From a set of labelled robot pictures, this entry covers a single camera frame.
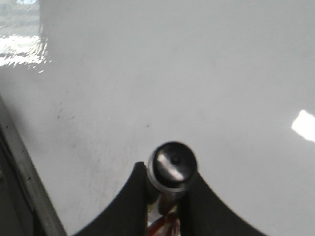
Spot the red round magnet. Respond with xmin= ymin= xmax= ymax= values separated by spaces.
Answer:
xmin=144 ymin=203 xmax=181 ymax=236

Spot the white whiteboard surface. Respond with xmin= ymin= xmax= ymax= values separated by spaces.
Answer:
xmin=0 ymin=0 xmax=315 ymax=236

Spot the grey aluminium whiteboard frame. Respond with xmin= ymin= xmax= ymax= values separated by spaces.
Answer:
xmin=0 ymin=100 xmax=67 ymax=236

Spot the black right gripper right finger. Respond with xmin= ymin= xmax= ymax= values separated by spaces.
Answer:
xmin=181 ymin=170 xmax=265 ymax=236

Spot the white whiteboard marker pen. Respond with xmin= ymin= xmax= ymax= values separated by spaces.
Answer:
xmin=146 ymin=142 xmax=198 ymax=224

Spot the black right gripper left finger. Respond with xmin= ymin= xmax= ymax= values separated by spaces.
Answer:
xmin=76 ymin=162 xmax=147 ymax=236

